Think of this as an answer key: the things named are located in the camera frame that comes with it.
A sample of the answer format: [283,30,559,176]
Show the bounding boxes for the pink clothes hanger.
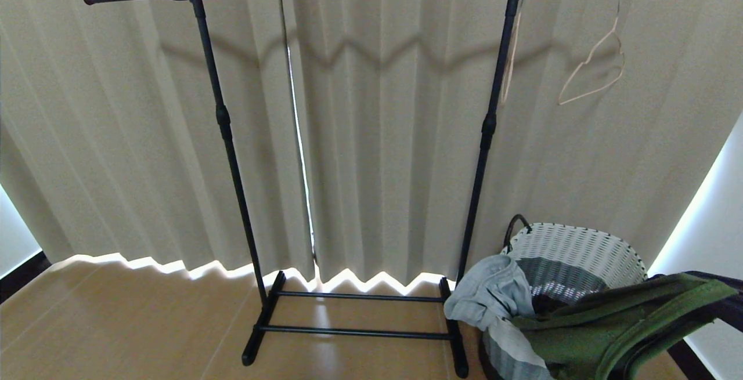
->
[500,0,528,106]
[557,0,630,106]

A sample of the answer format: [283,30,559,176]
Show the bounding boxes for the green sleeveless shirt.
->
[510,273,738,380]

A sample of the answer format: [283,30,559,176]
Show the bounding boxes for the white laundry basket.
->
[478,214,649,380]

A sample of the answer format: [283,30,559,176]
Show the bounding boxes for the beige curtain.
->
[0,0,743,289]

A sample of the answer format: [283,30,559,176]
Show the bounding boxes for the pale grey shorts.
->
[444,254,555,380]

